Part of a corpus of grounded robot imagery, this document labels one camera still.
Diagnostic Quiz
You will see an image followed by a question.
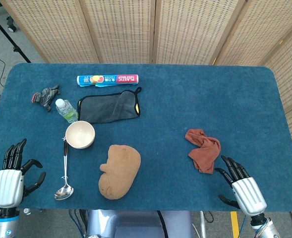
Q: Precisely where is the wooden woven folding screen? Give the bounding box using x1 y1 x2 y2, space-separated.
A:
0 0 292 238

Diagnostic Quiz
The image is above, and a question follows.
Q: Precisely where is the blue table carpet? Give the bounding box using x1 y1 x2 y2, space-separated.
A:
0 62 292 213

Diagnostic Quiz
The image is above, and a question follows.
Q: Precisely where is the cream bowl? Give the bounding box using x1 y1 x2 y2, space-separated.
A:
85 137 96 150
65 120 96 149

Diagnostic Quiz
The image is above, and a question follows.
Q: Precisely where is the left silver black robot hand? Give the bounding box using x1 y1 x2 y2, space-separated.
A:
0 138 47 208

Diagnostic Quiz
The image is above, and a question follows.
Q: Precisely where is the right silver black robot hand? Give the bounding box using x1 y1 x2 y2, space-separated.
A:
214 155 267 216

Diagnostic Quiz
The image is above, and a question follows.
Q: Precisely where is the steel ladle black handle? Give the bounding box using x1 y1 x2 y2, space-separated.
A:
54 136 75 201

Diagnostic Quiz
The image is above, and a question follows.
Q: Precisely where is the plastic wrap box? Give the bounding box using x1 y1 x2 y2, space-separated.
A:
76 73 140 88

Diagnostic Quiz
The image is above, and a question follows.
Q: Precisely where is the brown plush toy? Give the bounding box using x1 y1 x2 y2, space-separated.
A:
98 144 142 200

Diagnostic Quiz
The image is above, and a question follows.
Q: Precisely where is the grey knitted glove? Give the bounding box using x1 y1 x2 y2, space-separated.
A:
31 84 61 113

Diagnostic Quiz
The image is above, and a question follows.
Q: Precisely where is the black tripod stand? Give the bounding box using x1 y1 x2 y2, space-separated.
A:
0 8 32 63

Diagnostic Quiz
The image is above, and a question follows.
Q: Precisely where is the grey towel black trim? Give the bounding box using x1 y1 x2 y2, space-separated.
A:
77 86 142 124

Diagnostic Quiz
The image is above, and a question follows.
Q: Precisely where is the clear water bottle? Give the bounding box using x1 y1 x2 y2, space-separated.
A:
55 98 79 124

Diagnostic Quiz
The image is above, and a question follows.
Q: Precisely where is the grey robot torso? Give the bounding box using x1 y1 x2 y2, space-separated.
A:
85 209 195 238

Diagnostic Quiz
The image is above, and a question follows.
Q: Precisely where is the rust orange cloth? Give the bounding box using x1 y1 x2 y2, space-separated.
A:
184 128 222 175

